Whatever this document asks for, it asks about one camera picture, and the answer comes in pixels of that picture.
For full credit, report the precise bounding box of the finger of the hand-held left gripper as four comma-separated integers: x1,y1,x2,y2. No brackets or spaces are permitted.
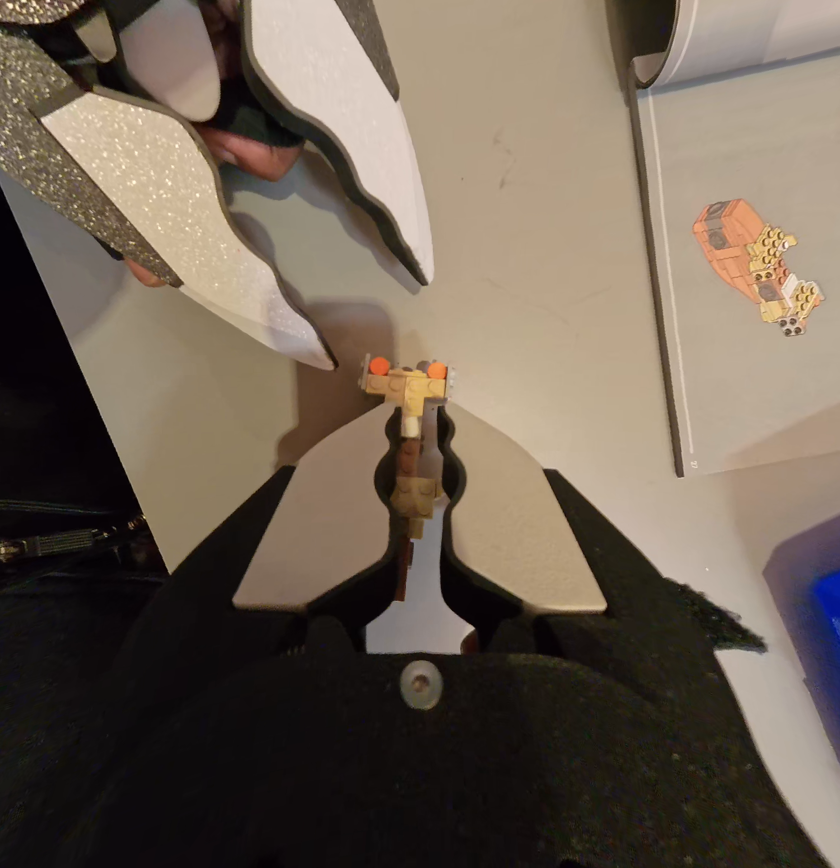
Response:
240,0,434,286
40,91,340,372

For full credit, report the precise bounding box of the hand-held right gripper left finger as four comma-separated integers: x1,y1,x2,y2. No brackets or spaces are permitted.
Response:
232,405,407,614

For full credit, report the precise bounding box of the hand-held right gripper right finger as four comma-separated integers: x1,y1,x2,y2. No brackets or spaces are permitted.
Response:
434,403,609,618

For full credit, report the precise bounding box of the brown tan brick model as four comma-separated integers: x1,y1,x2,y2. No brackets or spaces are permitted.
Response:
358,353,456,604

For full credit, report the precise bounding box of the blue plastic bin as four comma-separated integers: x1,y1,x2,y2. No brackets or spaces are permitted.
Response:
810,566,840,686

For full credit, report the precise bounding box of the person's left hand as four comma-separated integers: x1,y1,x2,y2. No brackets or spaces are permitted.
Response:
202,124,306,183

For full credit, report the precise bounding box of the grey instruction booklet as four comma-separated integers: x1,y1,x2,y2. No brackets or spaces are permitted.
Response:
627,0,840,479

